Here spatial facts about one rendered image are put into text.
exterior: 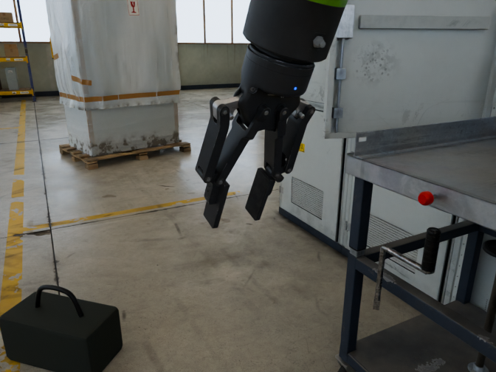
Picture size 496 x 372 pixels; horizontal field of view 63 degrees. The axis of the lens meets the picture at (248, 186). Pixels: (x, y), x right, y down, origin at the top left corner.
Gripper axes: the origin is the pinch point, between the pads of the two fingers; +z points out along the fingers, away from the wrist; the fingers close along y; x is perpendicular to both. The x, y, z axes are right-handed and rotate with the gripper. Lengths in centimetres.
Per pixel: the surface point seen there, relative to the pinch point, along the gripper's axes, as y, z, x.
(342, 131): -80, 23, -53
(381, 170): -60, 14, -19
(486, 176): -73, 5, -1
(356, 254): -65, 44, -17
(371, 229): -137, 84, -55
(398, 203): -133, 60, -47
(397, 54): -94, -6, -55
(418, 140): -86, 12, -28
